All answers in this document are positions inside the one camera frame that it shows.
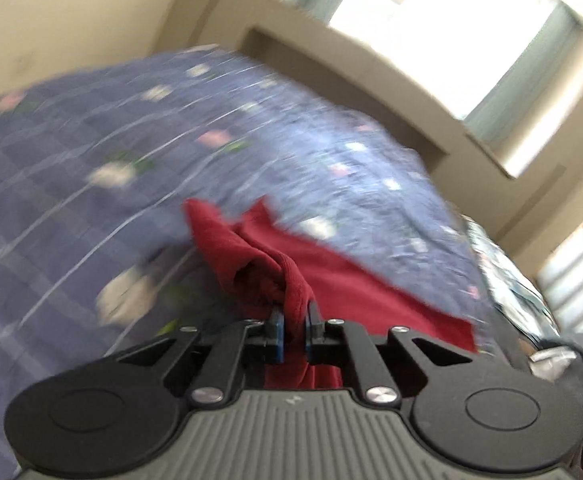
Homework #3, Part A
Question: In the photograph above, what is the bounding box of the folded light blue cloth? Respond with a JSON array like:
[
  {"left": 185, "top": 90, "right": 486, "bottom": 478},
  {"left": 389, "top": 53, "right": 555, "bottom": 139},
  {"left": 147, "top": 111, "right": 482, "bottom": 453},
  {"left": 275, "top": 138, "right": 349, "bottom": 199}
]
[{"left": 465, "top": 219, "right": 558, "bottom": 343}]

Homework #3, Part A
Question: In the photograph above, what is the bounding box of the beige headboard ledge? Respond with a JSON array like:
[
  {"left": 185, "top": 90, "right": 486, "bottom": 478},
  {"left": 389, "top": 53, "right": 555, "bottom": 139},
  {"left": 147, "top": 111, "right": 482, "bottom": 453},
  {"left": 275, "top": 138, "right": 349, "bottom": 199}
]
[{"left": 234, "top": 0, "right": 518, "bottom": 182}]

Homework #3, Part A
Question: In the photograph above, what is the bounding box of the bright window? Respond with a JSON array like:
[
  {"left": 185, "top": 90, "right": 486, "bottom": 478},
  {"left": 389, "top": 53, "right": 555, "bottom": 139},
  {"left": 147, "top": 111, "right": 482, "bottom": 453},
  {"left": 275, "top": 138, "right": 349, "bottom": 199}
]
[{"left": 325, "top": 0, "right": 558, "bottom": 122}]

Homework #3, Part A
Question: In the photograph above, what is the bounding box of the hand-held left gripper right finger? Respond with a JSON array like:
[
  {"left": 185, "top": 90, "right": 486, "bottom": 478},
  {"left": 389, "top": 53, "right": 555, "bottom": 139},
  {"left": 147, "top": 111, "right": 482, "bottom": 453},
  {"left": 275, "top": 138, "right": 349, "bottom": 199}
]
[{"left": 305, "top": 300, "right": 475, "bottom": 409}]

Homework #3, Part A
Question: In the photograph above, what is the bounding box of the silver plastic bag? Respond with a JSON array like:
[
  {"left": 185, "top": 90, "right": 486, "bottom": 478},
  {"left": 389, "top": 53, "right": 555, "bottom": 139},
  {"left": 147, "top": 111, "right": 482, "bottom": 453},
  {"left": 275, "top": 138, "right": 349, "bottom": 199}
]
[{"left": 528, "top": 347, "right": 580, "bottom": 377}]

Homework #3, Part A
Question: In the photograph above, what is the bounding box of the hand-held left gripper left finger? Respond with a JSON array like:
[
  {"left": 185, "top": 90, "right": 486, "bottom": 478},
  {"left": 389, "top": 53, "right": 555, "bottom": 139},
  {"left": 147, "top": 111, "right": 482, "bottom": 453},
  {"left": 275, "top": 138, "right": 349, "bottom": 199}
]
[{"left": 102, "top": 308, "right": 287, "bottom": 409}]

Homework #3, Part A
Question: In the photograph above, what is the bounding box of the dark red shirt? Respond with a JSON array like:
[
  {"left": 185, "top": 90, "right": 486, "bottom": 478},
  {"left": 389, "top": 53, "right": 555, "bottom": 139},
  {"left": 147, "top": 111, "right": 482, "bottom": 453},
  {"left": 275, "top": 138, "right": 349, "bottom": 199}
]
[{"left": 184, "top": 197, "right": 478, "bottom": 392}]

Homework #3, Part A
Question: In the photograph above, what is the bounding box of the blue plaid floral blanket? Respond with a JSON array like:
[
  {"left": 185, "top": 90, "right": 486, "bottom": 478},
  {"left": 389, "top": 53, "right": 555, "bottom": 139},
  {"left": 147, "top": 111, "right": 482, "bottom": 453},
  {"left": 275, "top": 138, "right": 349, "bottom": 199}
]
[{"left": 0, "top": 44, "right": 498, "bottom": 480}]

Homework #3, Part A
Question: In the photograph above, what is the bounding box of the white radiator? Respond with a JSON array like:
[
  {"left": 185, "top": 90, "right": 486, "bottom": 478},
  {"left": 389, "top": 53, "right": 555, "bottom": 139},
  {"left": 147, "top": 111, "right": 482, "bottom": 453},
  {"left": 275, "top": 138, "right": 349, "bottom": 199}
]
[{"left": 535, "top": 217, "right": 583, "bottom": 333}]

